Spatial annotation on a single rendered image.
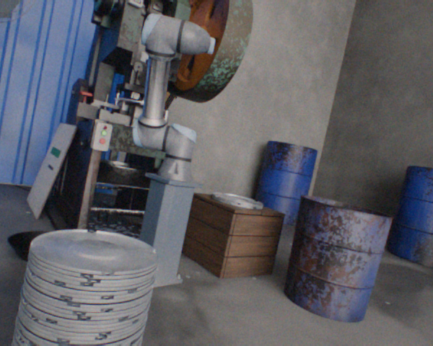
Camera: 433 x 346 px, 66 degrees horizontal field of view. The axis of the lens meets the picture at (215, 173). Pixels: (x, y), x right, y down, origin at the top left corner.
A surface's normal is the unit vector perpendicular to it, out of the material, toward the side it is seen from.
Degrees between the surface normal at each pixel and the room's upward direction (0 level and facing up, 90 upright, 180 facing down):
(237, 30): 91
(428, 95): 90
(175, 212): 90
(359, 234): 92
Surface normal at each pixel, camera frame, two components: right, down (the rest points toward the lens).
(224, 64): 0.36, 0.65
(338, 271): -0.23, 0.04
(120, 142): 0.55, 0.16
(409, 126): -0.80, -0.14
